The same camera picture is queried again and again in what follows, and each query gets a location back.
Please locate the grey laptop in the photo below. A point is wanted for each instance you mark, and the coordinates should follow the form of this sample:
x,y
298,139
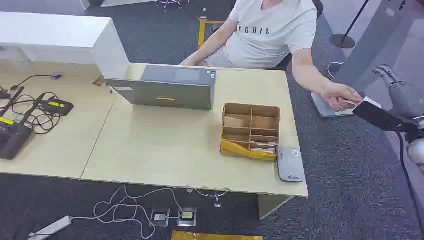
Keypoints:
x,y
172,92

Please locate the grey card reader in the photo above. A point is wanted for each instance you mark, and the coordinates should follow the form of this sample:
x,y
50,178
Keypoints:
x,y
290,165

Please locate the desk leg panel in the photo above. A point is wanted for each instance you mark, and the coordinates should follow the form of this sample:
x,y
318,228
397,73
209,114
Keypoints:
x,y
270,205

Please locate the black router with antennas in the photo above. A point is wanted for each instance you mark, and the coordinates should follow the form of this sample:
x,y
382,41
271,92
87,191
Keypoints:
x,y
15,137

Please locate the person's left hand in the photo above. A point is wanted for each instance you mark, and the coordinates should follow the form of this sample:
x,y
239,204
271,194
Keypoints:
x,y
338,94

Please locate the black device with yellow label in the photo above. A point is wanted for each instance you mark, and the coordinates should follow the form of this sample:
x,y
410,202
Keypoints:
x,y
57,106

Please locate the black stanchion post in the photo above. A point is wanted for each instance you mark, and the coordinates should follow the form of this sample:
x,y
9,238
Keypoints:
x,y
342,40

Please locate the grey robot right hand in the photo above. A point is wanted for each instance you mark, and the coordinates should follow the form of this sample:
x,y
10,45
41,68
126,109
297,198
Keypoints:
x,y
402,99

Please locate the black gooseneck microphone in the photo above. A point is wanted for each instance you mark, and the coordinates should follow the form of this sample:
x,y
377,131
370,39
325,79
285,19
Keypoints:
x,y
33,78

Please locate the cards stack in box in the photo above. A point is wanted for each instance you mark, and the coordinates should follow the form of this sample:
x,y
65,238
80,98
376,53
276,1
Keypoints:
x,y
264,147

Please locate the person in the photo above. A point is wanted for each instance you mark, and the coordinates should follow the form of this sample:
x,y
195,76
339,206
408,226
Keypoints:
x,y
268,33

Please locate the white card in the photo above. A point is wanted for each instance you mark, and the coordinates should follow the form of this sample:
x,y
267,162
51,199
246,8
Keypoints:
x,y
371,101

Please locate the yellow floor tape square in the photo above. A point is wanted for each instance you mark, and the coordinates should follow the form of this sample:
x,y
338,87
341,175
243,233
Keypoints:
x,y
200,33

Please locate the wooden card box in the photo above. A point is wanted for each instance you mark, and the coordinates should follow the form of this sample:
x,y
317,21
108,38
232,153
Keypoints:
x,y
250,130

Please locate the office chair base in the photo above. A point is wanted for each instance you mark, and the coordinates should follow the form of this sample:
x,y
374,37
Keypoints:
x,y
169,3

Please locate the white power strip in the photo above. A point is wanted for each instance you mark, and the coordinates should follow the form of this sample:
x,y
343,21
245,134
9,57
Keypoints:
x,y
49,229

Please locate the white desk shelf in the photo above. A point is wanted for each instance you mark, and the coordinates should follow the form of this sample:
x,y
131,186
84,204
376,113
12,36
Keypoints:
x,y
63,39

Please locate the yellow floor tape strip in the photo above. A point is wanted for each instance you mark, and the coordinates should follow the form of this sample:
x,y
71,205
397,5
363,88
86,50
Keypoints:
x,y
215,236

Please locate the grey display stand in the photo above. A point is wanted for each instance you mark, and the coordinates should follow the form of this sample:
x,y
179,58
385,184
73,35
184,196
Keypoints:
x,y
367,46

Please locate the metal floor socket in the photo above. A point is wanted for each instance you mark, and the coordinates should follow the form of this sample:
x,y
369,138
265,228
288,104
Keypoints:
x,y
160,217
187,217

